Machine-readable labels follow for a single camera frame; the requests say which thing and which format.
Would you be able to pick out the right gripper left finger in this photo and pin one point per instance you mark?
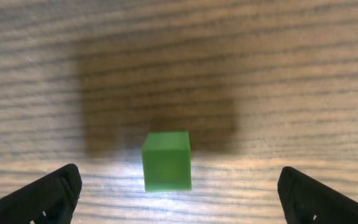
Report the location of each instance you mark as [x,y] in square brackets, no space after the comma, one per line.
[48,199]

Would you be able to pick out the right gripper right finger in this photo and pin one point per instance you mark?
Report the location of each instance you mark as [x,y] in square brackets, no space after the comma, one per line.
[309,202]

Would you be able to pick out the green cube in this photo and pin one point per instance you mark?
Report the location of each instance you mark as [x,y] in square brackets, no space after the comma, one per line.
[166,165]

